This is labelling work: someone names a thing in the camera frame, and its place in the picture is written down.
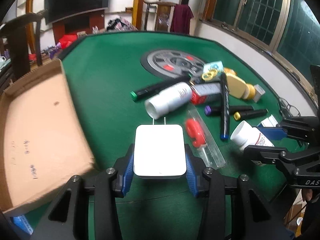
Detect round mahjong table centre panel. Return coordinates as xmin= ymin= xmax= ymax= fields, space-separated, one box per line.
xmin=140 ymin=49 xmax=206 ymax=80

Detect maroon cloth on chair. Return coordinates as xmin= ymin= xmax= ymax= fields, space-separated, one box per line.
xmin=170 ymin=4 xmax=194 ymax=35

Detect white pill bottle red text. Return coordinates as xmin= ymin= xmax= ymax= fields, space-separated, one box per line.
xmin=230 ymin=120 xmax=274 ymax=157

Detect yellow round jar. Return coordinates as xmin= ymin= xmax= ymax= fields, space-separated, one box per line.
xmin=226 ymin=74 xmax=255 ymax=100

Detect patterned fabric pile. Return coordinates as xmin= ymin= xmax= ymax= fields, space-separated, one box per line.
xmin=106 ymin=17 xmax=137 ymax=32

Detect small white barcode box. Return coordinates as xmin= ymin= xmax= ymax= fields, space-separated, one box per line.
xmin=253 ymin=84 xmax=265 ymax=102

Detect green glass window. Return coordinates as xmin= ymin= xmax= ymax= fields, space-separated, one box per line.
xmin=203 ymin=0 xmax=319 ymax=83

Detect eyeglasses on table edge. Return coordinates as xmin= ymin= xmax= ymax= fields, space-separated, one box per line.
xmin=278 ymin=98 xmax=301 ymax=118

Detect wooden chair far side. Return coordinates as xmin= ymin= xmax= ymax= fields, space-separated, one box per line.
xmin=143 ymin=1 xmax=177 ymax=32

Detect silver box red end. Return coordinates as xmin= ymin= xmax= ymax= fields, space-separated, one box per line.
xmin=190 ymin=82 xmax=221 ymax=105

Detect dark wooden chair left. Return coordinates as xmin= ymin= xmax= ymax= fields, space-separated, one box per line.
xmin=1 ymin=10 xmax=46 ymax=80

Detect yellow cap black marker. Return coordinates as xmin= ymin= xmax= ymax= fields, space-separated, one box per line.
xmin=233 ymin=109 xmax=268 ymax=121

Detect green cap black marker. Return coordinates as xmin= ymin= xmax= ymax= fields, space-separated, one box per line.
xmin=130 ymin=76 xmax=191 ymax=102

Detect white bottle green label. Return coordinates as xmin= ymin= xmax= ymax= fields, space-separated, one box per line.
xmin=144 ymin=82 xmax=192 ymax=120

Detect red bag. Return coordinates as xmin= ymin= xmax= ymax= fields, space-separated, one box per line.
xmin=59 ymin=34 xmax=78 ymax=49

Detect white blue small box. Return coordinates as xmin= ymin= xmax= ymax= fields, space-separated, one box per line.
xmin=258 ymin=115 xmax=278 ymax=127

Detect clear tube red toy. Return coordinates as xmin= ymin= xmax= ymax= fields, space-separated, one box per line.
xmin=184 ymin=105 xmax=226 ymax=170

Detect cardboard box tray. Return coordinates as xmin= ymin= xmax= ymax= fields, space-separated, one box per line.
xmin=1 ymin=59 xmax=95 ymax=216

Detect yellow cracker packet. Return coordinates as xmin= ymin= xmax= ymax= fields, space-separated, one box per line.
xmin=223 ymin=67 xmax=237 ymax=76

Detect blue cap black marker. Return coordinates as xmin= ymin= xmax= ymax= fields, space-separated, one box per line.
xmin=220 ymin=72 xmax=230 ymax=140

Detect white USB charger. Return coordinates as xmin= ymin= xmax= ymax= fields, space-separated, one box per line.
xmin=133 ymin=124 xmax=187 ymax=179

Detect purple cap black marker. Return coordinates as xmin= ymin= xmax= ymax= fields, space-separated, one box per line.
xmin=204 ymin=105 xmax=254 ymax=116

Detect teal card with gold rings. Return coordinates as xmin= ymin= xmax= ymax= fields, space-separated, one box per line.
xmin=201 ymin=61 xmax=224 ymax=82

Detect person hand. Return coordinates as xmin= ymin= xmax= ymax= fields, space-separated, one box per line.
xmin=302 ymin=189 xmax=313 ymax=202

